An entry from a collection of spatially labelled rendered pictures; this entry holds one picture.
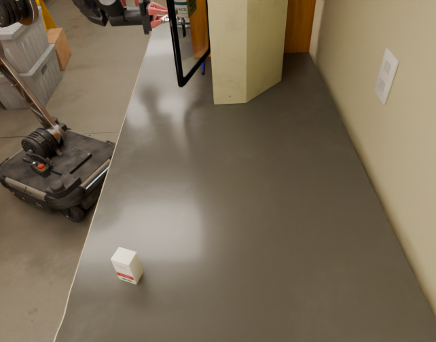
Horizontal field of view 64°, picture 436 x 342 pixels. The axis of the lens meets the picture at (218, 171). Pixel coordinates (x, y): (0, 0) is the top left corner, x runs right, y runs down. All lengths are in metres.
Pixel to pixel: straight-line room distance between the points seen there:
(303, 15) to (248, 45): 0.44
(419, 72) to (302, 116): 0.44
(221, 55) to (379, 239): 0.68
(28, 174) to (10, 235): 0.36
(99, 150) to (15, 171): 0.49
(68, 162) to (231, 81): 1.33
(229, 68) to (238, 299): 0.72
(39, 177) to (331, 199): 1.74
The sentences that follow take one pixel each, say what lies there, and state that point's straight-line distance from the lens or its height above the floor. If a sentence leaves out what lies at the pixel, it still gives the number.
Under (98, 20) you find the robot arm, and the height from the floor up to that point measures 1.20.
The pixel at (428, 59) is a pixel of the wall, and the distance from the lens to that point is 0.82.
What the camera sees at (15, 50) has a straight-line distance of 3.18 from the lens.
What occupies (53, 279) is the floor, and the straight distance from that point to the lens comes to 2.06.
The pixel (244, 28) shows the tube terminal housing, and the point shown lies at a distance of 1.11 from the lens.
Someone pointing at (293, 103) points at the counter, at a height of 0.94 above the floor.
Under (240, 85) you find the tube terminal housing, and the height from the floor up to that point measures 1.01.
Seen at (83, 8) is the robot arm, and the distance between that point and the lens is 1.27.
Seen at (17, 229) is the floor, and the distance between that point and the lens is 2.38.
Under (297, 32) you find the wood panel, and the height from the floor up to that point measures 1.02.
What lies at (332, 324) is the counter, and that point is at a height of 0.94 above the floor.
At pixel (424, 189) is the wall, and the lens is 0.83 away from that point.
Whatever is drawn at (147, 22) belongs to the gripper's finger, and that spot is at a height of 1.19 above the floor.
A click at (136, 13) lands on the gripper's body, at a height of 1.22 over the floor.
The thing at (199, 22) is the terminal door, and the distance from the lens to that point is 1.33.
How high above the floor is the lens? 1.59
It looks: 43 degrees down
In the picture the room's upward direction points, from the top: 4 degrees counter-clockwise
